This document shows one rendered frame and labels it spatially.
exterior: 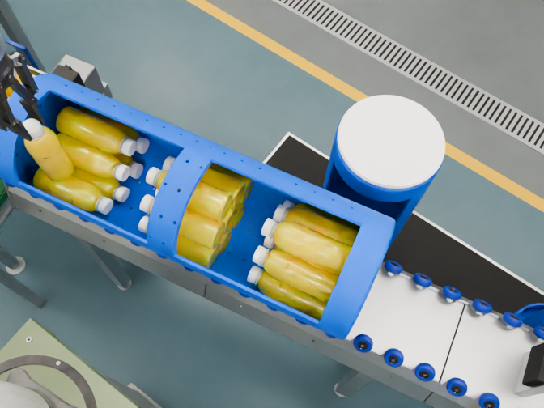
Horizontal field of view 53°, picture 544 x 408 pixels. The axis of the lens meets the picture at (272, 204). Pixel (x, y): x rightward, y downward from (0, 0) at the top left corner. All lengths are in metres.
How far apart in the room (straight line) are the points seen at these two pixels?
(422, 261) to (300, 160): 0.66
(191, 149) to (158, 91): 1.64
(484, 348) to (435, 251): 0.95
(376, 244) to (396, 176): 0.34
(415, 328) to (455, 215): 1.26
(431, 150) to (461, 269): 0.96
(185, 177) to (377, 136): 0.54
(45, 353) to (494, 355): 1.01
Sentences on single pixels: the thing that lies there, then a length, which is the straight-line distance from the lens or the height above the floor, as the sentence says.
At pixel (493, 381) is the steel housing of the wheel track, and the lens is 1.43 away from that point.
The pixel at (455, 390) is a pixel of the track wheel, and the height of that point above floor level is 0.97.
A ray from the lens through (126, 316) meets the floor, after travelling 2.36.
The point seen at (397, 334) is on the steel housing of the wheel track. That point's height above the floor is 0.93.
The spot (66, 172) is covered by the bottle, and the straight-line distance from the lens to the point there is 1.36.
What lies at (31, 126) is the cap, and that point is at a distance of 1.25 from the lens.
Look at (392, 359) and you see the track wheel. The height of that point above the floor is 0.97.
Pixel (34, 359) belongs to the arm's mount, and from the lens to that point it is 1.27.
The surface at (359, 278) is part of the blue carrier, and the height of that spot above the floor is 1.22.
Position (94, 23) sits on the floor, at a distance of 3.16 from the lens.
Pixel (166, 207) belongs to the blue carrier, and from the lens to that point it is 1.14.
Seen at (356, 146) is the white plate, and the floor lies 1.04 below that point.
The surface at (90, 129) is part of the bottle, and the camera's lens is 1.36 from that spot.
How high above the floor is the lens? 2.24
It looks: 66 degrees down
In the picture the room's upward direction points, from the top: 3 degrees clockwise
